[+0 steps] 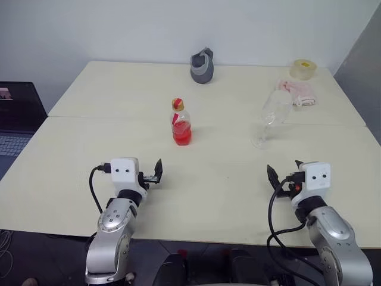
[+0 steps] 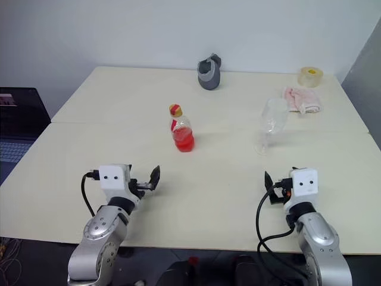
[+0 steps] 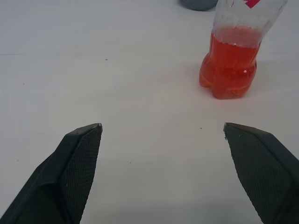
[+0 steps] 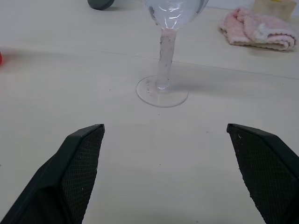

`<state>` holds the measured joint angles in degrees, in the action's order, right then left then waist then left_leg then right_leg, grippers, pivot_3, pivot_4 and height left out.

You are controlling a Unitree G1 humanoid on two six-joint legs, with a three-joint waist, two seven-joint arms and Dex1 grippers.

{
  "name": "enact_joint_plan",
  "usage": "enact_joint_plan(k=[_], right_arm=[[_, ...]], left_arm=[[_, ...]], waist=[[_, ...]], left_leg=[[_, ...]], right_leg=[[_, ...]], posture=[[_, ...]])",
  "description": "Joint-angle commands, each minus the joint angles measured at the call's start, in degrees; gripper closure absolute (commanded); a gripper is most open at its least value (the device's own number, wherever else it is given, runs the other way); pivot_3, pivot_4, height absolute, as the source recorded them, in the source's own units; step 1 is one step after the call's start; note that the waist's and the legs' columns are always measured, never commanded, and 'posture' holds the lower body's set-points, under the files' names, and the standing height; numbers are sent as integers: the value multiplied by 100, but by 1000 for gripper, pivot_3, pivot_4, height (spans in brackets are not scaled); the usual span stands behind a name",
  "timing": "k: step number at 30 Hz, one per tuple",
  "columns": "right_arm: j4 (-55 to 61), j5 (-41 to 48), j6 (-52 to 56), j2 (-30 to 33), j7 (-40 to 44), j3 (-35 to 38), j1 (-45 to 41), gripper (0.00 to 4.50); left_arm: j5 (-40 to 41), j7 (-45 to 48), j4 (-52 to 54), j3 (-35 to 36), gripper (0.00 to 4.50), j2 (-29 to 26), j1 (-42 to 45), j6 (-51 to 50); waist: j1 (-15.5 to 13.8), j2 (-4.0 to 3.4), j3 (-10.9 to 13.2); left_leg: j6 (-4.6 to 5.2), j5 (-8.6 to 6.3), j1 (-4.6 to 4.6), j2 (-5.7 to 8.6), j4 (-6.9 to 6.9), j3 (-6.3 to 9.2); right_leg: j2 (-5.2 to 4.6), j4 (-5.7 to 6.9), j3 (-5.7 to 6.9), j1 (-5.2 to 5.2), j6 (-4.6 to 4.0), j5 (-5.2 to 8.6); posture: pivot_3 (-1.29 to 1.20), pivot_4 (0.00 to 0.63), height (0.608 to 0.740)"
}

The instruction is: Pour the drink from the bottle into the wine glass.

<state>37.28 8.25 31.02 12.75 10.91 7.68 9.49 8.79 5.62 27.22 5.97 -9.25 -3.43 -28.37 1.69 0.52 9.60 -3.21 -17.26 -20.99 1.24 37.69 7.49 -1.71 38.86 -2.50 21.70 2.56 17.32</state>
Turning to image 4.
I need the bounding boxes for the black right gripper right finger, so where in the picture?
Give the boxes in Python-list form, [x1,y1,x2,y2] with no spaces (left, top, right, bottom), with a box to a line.
[226,123,299,224]

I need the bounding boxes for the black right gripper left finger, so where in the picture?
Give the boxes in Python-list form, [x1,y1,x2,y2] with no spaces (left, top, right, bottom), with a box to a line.
[0,123,105,224]

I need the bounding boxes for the clear empty plastic bottle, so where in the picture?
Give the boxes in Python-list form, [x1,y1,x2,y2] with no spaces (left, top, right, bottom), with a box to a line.
[135,0,210,108]

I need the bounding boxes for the pink folded towel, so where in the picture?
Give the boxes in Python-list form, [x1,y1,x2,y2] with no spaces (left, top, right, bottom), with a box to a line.
[219,7,299,51]

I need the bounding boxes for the yellowish tape roll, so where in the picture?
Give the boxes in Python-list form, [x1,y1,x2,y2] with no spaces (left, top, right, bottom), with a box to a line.
[253,0,297,21]

